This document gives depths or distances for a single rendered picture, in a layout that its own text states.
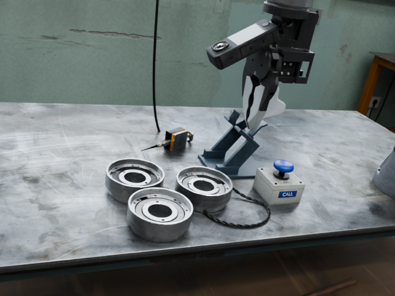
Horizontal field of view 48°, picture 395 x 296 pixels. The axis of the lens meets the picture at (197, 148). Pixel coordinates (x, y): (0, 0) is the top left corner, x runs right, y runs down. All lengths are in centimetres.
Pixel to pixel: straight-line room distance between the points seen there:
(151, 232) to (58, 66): 174
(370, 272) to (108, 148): 72
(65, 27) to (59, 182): 154
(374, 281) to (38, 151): 84
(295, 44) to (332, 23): 214
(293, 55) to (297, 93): 217
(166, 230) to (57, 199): 21
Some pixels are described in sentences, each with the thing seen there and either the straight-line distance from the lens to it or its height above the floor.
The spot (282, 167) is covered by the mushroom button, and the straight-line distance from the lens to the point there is 85.
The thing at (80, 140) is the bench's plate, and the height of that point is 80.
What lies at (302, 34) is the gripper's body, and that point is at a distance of 74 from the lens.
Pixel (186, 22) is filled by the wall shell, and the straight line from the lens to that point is 243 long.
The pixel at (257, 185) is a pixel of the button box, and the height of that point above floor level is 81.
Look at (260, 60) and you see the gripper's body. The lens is 73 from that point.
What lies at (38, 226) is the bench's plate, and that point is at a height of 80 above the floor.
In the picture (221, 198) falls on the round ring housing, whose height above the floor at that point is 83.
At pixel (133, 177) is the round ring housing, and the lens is 83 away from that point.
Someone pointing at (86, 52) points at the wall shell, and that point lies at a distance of 234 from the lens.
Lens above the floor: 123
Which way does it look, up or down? 25 degrees down
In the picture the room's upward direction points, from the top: 10 degrees clockwise
